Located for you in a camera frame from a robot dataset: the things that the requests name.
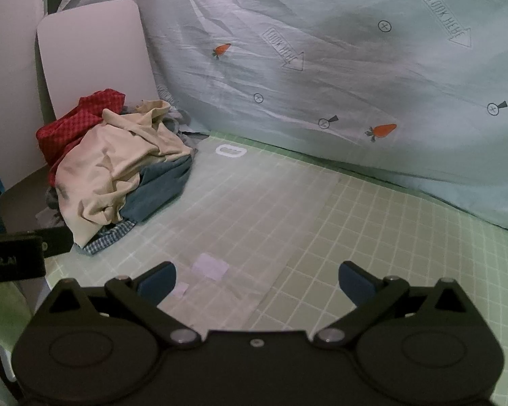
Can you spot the carrot printed bed sheet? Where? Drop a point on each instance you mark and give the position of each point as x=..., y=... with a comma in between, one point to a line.
x=343, y=72

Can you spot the beige garment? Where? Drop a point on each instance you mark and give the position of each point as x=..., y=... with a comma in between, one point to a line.
x=118, y=165

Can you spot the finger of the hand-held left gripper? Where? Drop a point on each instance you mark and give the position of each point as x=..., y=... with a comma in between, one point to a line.
x=59, y=243

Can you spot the large white paper patch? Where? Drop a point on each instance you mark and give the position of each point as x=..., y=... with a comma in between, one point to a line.
x=211, y=267

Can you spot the grey garment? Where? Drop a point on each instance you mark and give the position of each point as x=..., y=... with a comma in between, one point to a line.
x=182, y=129

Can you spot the red checked garment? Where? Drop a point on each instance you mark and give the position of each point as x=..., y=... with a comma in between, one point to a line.
x=76, y=122

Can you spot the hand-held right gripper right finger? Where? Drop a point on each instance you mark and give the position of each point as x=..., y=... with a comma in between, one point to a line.
x=355, y=281

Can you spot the white chair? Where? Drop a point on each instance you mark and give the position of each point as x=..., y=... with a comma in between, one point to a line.
x=93, y=50

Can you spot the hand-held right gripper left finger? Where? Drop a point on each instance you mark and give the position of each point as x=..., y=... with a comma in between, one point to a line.
x=158, y=281

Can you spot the blue plaid garment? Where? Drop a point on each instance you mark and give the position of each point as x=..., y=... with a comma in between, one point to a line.
x=110, y=237

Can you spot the green grid mat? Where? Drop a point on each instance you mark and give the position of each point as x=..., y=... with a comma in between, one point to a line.
x=385, y=228

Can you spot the small white paper patch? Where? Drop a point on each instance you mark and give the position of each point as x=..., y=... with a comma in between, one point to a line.
x=178, y=292

